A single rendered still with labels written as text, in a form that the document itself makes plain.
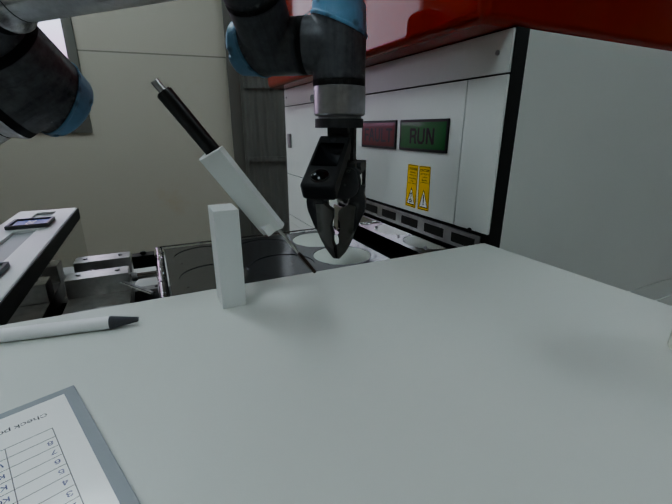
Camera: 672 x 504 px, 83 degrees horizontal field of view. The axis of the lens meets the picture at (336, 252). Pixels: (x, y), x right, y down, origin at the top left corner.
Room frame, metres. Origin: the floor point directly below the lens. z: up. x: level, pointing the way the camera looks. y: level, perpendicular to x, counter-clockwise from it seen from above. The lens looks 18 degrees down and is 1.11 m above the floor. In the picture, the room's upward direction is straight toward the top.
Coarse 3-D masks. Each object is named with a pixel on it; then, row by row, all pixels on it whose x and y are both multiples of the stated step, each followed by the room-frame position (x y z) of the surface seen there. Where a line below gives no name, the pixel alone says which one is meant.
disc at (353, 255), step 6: (318, 252) 0.64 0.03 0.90; (324, 252) 0.64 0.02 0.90; (348, 252) 0.64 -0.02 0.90; (354, 252) 0.64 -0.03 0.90; (360, 252) 0.64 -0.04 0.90; (366, 252) 0.64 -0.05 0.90; (318, 258) 0.61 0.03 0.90; (324, 258) 0.61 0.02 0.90; (330, 258) 0.61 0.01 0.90; (336, 258) 0.61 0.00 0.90; (342, 258) 0.61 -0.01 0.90; (348, 258) 0.61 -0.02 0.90; (354, 258) 0.61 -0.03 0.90; (360, 258) 0.61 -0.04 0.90; (366, 258) 0.61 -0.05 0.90; (342, 264) 0.58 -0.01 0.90
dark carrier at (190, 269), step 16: (256, 240) 0.72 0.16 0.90; (272, 240) 0.72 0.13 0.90; (352, 240) 0.72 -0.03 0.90; (176, 256) 0.62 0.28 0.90; (192, 256) 0.62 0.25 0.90; (208, 256) 0.62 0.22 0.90; (256, 256) 0.62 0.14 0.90; (272, 256) 0.62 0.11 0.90; (288, 256) 0.62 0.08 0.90; (304, 256) 0.62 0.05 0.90; (384, 256) 0.62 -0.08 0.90; (176, 272) 0.54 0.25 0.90; (192, 272) 0.55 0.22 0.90; (208, 272) 0.55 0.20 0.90; (256, 272) 0.54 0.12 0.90; (272, 272) 0.55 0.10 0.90; (288, 272) 0.55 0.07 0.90; (304, 272) 0.54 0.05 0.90; (176, 288) 0.48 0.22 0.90; (192, 288) 0.48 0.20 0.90; (208, 288) 0.48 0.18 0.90
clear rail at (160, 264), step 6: (156, 252) 0.64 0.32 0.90; (162, 252) 0.64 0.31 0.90; (156, 258) 0.61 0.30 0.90; (162, 258) 0.60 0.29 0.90; (156, 264) 0.58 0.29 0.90; (162, 264) 0.57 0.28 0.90; (162, 270) 0.54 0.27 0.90; (162, 276) 0.52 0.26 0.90; (162, 282) 0.50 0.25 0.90; (162, 288) 0.48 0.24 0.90; (168, 288) 0.48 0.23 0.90; (162, 294) 0.46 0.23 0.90; (168, 294) 0.46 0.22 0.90
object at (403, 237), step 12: (336, 204) 0.87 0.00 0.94; (336, 216) 0.87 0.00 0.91; (372, 216) 0.75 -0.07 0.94; (336, 228) 0.87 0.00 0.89; (372, 228) 0.72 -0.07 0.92; (384, 228) 0.68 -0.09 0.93; (396, 228) 0.65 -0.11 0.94; (396, 240) 0.65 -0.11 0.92; (408, 240) 0.62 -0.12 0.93; (420, 240) 0.59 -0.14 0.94; (432, 240) 0.57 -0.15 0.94; (420, 252) 0.59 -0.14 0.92
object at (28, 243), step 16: (64, 208) 0.74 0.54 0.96; (0, 240) 0.51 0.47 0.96; (16, 240) 0.53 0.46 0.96; (32, 240) 0.51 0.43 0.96; (48, 240) 0.51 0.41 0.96; (0, 256) 0.45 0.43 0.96; (16, 256) 0.44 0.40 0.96; (32, 256) 0.44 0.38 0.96; (16, 272) 0.39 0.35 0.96; (0, 288) 0.34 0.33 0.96
